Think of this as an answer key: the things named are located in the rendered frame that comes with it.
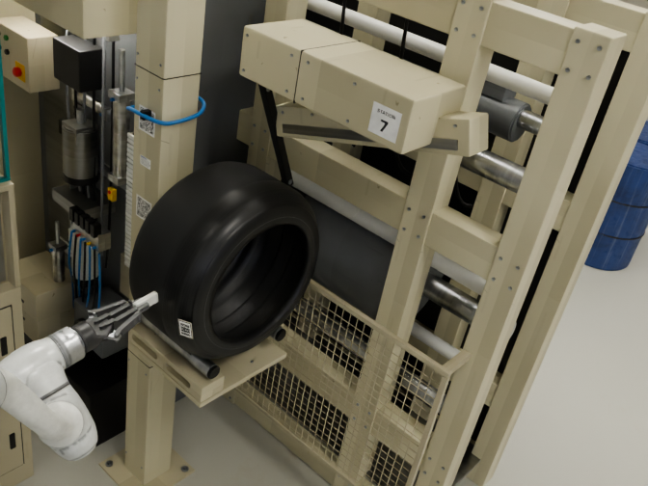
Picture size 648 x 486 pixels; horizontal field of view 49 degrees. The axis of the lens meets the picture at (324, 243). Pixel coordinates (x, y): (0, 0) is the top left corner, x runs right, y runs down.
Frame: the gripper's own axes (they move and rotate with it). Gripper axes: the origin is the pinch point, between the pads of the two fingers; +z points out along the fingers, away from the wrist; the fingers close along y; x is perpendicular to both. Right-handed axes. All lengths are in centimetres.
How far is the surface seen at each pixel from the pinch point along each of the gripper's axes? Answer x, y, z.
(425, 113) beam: -48, -36, 63
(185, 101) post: -36, 26, 37
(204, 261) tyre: -12.6, -9.6, 12.5
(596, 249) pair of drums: 153, -18, 337
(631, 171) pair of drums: 94, -19, 345
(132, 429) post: 94, 34, 10
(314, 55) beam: -53, -2, 58
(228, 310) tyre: 30.8, 7.8, 34.9
